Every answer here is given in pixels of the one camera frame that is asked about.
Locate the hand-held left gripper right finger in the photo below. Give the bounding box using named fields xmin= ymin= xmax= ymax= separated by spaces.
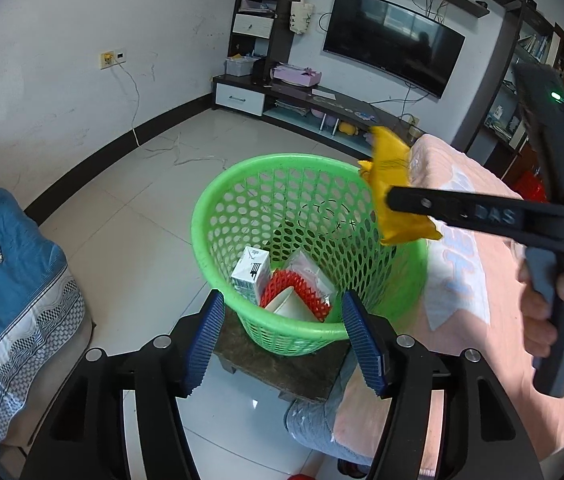
xmin=342 ymin=290 xmax=545 ymax=480

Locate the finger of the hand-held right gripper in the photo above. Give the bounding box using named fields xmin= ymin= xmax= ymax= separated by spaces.
xmin=387 ymin=187 xmax=532 ymax=241

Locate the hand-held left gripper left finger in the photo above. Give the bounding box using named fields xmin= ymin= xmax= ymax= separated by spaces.
xmin=22 ymin=290 xmax=226 ymax=480

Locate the white milk carton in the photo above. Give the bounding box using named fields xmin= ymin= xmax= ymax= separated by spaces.
xmin=231 ymin=246 xmax=271 ymax=306

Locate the red foam net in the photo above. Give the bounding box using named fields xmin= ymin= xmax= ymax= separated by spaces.
xmin=260 ymin=269 xmax=333 ymax=321

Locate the white paper cup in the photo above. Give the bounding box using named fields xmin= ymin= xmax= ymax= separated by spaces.
xmin=273 ymin=285 xmax=323 ymax=322

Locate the green plastic basket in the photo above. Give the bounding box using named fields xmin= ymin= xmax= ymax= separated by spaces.
xmin=191 ymin=154 xmax=430 ymax=357

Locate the red plastic stool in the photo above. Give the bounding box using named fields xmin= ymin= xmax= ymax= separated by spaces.
xmin=516 ymin=170 xmax=547 ymax=203

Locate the dark stone stool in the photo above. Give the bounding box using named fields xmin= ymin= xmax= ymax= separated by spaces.
xmin=212 ymin=305 xmax=357 ymax=403

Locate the pink printed blanket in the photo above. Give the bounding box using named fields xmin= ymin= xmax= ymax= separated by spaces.
xmin=334 ymin=132 xmax=564 ymax=480

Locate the black television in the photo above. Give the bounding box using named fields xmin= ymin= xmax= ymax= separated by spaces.
xmin=323 ymin=0 xmax=466 ymax=100

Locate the blue quilted mat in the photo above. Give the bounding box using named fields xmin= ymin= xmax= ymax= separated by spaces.
xmin=0 ymin=187 xmax=95 ymax=461

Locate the pink box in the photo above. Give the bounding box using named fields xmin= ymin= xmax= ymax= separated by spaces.
xmin=272 ymin=64 xmax=323 ymax=88

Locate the canvas tote bag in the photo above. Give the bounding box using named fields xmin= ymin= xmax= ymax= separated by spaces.
xmin=289 ymin=2 xmax=315 ymax=36

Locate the dark television cabinet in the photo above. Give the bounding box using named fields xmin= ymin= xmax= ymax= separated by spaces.
xmin=211 ymin=0 xmax=564 ymax=201

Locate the white storage box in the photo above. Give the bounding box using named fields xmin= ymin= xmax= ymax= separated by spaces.
xmin=225 ymin=55 xmax=257 ymax=77

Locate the white cable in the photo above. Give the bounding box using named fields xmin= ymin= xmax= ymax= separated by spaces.
xmin=109 ymin=62 xmax=230 ymax=168

